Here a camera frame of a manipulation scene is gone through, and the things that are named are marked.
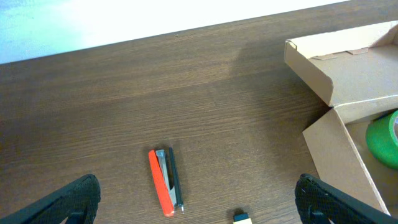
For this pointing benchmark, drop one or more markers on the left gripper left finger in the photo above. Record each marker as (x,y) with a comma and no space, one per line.
(76,202)

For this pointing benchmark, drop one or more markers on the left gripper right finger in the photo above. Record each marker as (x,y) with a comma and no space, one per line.
(319,202)

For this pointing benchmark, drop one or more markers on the green tape roll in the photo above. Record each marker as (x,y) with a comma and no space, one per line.
(381,139)

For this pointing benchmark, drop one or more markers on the yellow highlighter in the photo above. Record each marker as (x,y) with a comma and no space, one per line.
(242,218)

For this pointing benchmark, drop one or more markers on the cardboard box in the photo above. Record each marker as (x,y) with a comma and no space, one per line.
(354,71)

